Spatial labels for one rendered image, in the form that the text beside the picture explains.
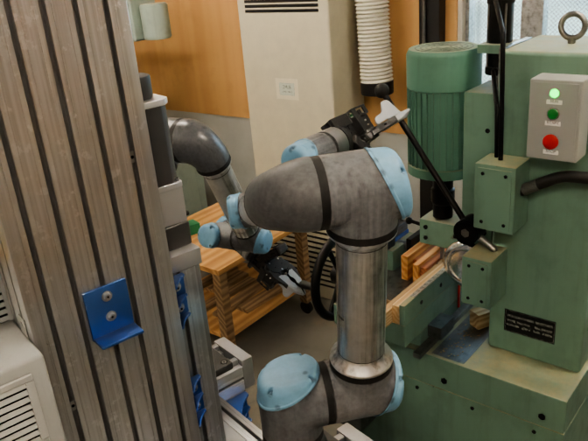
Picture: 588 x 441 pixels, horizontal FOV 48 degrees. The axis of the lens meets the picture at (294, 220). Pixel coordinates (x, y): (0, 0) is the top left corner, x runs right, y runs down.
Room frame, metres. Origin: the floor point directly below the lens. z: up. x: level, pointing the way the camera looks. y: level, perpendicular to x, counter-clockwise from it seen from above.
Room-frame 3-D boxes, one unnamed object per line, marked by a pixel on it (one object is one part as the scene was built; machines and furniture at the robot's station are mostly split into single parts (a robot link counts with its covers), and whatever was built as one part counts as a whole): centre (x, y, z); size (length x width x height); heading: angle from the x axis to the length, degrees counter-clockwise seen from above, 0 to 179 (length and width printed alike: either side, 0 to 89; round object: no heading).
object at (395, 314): (1.58, -0.42, 0.92); 0.60 x 0.02 x 0.05; 139
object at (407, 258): (1.66, -0.36, 0.94); 0.23 x 0.02 x 0.07; 139
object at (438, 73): (1.58, -0.39, 1.35); 0.18 x 0.18 x 0.31
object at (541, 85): (1.26, -0.54, 1.40); 0.10 x 0.06 x 0.16; 49
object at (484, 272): (1.34, -0.42, 1.02); 0.09 x 0.07 x 0.12; 139
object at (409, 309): (1.57, -0.43, 0.93); 0.60 x 0.02 x 0.06; 139
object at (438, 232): (1.56, -0.40, 1.03); 0.14 x 0.07 x 0.09; 49
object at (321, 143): (1.32, -0.04, 1.34); 0.11 x 0.08 x 0.09; 139
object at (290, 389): (1.00, 0.03, 0.98); 0.13 x 0.12 x 0.14; 100
